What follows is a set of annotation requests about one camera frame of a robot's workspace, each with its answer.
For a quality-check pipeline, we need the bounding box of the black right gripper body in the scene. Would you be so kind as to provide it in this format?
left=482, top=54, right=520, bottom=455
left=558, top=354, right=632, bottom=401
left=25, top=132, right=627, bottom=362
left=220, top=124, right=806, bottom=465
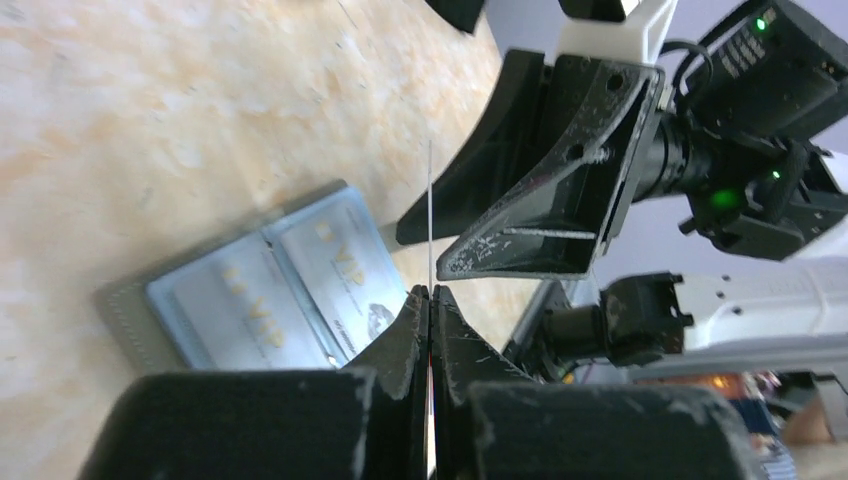
left=633, top=115, right=713, bottom=202

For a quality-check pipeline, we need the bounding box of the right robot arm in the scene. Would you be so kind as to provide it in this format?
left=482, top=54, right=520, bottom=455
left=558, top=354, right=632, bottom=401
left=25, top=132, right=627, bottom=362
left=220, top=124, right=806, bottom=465
left=395, top=1, right=847, bottom=280

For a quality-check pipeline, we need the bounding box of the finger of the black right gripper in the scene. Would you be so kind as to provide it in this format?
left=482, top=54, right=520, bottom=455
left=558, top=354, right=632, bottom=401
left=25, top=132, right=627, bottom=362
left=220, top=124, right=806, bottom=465
left=395, top=50, right=550, bottom=246
left=436, top=56, right=665, bottom=281

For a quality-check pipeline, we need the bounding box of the silver grey card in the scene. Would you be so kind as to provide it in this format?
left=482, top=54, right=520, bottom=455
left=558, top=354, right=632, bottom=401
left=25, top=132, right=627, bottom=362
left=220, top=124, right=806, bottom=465
left=146, top=233, right=333, bottom=370

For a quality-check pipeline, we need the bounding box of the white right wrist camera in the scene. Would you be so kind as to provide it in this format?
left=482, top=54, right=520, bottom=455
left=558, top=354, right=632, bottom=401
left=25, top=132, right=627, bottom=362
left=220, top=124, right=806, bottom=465
left=555, top=0, right=678, bottom=66

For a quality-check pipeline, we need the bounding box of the black crumpled cloth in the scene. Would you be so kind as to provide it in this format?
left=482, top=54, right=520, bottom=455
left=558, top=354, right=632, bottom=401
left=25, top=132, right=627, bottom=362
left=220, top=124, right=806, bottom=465
left=425, top=0, right=485, bottom=34

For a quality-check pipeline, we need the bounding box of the grey card holder wallet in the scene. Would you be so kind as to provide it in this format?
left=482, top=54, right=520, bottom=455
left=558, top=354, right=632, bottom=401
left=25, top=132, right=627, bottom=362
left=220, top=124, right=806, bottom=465
left=95, top=180, right=407, bottom=373

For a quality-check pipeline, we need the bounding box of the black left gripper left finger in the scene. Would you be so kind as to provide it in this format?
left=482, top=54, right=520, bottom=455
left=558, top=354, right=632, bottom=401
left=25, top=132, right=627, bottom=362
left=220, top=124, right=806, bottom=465
left=79, top=285, right=430, bottom=479

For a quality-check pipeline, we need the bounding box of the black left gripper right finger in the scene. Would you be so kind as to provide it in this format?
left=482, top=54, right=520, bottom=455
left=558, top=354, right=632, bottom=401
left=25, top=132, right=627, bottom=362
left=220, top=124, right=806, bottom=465
left=430, top=285, right=762, bottom=479

